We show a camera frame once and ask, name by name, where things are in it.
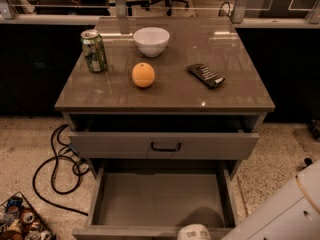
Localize grey drawer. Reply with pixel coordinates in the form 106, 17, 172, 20
72, 160, 240, 240
70, 115, 259, 160

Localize dark snack bar packet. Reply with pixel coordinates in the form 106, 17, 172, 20
186, 63, 225, 89

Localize grey top drawer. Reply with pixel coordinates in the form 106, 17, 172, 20
70, 115, 259, 160

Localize orange fruit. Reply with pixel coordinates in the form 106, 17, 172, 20
132, 63, 155, 88

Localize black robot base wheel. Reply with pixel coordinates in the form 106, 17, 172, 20
303, 157, 313, 168

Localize grey drawer cabinet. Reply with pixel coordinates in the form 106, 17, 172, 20
54, 16, 276, 182

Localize green soda can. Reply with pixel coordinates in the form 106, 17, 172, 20
80, 29, 108, 73

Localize wire basket of cans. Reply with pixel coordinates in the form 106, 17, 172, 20
0, 192, 57, 240

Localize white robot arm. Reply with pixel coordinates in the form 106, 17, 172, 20
176, 161, 320, 240

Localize white ceramic bowl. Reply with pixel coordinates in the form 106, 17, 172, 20
133, 27, 170, 57

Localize black floor cable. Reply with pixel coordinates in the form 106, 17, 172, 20
31, 123, 91, 217

